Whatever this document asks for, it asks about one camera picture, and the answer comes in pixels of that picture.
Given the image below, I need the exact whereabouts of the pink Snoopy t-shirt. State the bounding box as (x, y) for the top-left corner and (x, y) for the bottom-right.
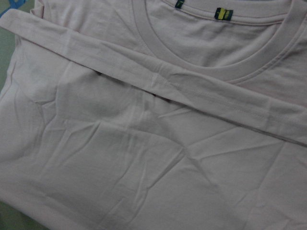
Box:
(0, 0), (307, 230)

